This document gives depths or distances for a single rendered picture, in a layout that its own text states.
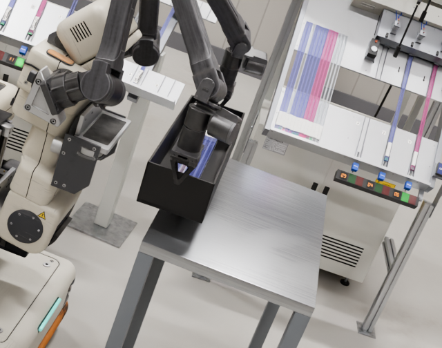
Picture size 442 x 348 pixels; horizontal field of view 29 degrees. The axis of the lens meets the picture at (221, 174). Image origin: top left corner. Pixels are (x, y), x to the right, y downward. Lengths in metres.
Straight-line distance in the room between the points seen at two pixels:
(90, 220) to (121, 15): 1.76
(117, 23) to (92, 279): 1.50
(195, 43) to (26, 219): 0.75
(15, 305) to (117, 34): 0.95
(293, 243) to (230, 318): 1.13
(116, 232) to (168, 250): 1.62
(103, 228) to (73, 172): 1.40
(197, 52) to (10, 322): 1.02
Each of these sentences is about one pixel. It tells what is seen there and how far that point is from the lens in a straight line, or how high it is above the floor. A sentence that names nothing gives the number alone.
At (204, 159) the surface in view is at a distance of 2.37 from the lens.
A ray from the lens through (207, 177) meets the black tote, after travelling 2.36.
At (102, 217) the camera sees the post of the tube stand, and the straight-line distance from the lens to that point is 3.72.
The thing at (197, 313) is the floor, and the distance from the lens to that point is 3.41.
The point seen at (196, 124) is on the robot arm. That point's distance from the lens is 2.01.
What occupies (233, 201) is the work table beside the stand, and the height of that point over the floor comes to 0.80.
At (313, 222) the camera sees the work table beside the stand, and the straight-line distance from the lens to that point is 2.54.
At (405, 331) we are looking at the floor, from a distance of 3.94.
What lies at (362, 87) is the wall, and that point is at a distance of 6.42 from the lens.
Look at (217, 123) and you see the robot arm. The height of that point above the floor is 1.14.
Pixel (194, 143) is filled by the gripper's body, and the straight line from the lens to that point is 2.03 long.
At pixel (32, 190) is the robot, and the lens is 2.42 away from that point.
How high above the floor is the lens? 1.84
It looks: 23 degrees down
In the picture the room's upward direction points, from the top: 21 degrees clockwise
